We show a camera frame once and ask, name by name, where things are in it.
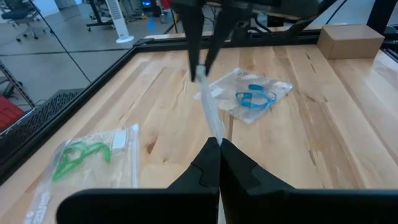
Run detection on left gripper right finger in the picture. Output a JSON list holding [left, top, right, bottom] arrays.
[[218, 138, 398, 224]]

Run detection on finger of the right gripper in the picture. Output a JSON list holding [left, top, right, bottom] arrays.
[[178, 0, 206, 83], [203, 0, 251, 77]]

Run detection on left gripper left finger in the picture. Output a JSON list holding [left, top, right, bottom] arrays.
[[55, 136, 221, 224]]

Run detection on green rubber band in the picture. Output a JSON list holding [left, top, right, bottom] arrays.
[[51, 141, 112, 182], [60, 141, 94, 162]]

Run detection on white tower fan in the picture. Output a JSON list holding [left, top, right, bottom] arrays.
[[104, 0, 136, 44]]

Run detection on brown cardboard box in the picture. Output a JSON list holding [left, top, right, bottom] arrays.
[[316, 24, 386, 60]]

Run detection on black floor stand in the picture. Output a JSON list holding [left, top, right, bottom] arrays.
[[86, 0, 116, 32]]

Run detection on black perforated metal case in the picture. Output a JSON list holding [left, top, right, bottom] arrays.
[[0, 88, 85, 162]]

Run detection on red plastic bin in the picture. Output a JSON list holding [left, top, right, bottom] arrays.
[[0, 95, 25, 131]]

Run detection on black office chair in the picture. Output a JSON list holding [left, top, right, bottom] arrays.
[[0, 0, 54, 43]]

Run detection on black aluminium table frame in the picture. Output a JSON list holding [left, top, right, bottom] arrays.
[[0, 29, 398, 184]]

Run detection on thin black hanging cable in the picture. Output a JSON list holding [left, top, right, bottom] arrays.
[[28, 0, 93, 84]]

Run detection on chrome wire shelving rack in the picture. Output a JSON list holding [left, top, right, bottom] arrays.
[[0, 60, 35, 110]]

